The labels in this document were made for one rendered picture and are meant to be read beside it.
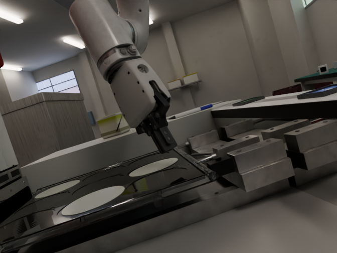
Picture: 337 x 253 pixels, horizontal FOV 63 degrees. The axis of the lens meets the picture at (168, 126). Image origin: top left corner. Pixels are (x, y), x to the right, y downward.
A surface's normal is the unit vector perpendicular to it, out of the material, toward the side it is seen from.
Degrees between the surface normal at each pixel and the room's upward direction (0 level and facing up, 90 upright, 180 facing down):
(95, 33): 79
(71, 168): 90
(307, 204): 0
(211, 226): 0
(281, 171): 90
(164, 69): 90
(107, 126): 90
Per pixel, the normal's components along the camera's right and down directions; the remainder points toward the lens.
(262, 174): 0.13, 0.04
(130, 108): -0.68, 0.33
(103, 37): -0.14, -0.14
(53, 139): -0.11, 0.11
